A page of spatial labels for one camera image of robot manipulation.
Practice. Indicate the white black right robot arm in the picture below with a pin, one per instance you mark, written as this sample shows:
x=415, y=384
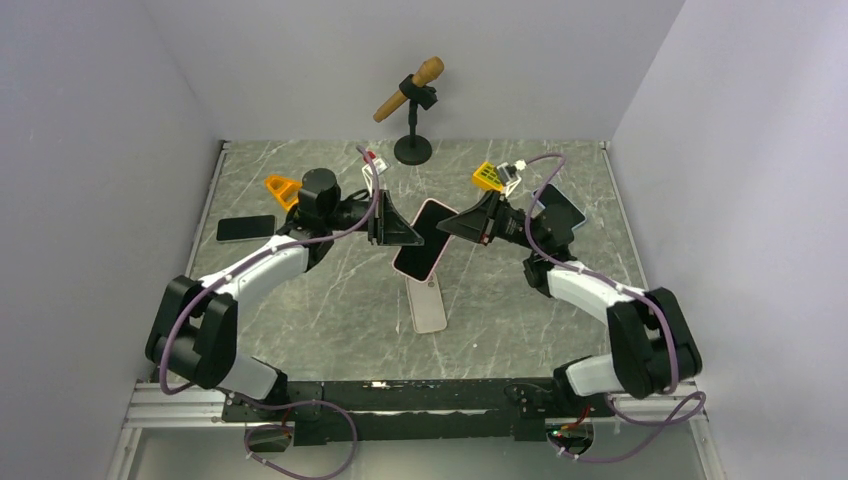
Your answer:
x=651, y=343

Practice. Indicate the beige phone case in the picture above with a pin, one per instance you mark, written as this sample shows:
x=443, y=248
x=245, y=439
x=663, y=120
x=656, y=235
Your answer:
x=426, y=305

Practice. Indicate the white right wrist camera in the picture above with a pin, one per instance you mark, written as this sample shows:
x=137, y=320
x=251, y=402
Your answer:
x=509, y=175

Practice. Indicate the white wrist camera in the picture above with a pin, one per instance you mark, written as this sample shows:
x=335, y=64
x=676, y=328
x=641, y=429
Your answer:
x=509, y=175
x=373, y=169

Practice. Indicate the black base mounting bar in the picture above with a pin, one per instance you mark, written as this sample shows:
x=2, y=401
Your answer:
x=523, y=409

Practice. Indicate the wooden microphone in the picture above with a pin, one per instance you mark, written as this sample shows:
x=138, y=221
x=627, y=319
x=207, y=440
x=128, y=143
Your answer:
x=414, y=88

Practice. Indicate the yellow toy brick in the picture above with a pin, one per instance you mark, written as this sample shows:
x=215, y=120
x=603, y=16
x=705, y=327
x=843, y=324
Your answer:
x=486, y=178

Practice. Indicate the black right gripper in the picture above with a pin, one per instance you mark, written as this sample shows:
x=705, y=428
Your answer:
x=477, y=224

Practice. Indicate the black smartphone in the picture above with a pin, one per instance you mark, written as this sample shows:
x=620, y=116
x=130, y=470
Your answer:
x=245, y=228

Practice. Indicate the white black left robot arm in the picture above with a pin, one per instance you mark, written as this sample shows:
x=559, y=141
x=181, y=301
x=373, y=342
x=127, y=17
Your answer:
x=194, y=334

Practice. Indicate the black microphone stand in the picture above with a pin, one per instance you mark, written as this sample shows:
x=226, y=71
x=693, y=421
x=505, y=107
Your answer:
x=413, y=149

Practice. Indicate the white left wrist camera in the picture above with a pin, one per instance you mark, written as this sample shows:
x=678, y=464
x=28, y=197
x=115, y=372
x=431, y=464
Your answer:
x=373, y=169

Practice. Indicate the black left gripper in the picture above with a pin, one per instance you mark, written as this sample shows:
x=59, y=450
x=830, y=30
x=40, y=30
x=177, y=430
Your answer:
x=391, y=228

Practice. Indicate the orange green toy block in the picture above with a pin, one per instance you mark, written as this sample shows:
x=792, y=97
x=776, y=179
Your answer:
x=284, y=190

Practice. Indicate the phone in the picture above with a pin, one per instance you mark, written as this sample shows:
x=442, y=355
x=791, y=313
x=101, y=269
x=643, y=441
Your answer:
x=419, y=262
x=553, y=200

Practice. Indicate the phone in blue case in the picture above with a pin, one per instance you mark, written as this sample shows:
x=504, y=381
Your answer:
x=553, y=200

